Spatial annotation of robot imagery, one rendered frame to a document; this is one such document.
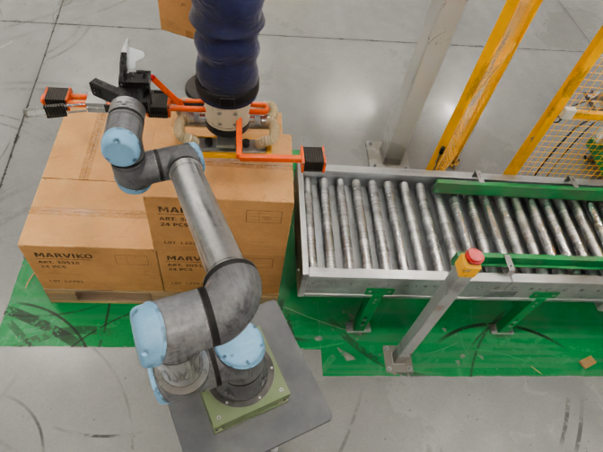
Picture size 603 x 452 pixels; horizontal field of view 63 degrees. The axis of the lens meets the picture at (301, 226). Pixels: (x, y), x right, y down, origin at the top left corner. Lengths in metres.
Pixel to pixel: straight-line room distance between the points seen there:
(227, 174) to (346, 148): 1.71
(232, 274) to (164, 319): 0.15
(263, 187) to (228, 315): 1.17
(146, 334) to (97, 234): 1.56
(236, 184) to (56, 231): 0.90
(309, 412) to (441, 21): 2.10
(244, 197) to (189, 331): 1.14
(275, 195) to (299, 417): 0.85
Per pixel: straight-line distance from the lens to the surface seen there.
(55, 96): 1.98
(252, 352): 1.48
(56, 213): 2.56
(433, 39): 2.99
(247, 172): 2.07
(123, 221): 2.46
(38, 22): 4.84
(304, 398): 1.82
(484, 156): 3.99
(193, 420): 1.79
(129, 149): 1.27
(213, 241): 1.05
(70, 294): 2.83
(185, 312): 0.91
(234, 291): 0.93
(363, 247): 2.41
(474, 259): 1.92
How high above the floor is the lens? 2.48
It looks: 53 degrees down
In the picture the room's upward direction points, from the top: 12 degrees clockwise
